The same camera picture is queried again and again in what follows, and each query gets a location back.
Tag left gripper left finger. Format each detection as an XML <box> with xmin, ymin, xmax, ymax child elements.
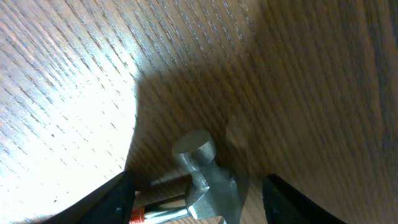
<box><xmin>44</xmin><ymin>171</ymin><xmax>136</xmax><ymax>224</ymax></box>

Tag small claw hammer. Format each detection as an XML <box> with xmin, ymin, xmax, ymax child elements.
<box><xmin>129</xmin><ymin>129</ymin><xmax>244</xmax><ymax>223</ymax></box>

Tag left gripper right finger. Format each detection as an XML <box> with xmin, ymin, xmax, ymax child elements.
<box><xmin>262</xmin><ymin>174</ymin><xmax>345</xmax><ymax>224</ymax></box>

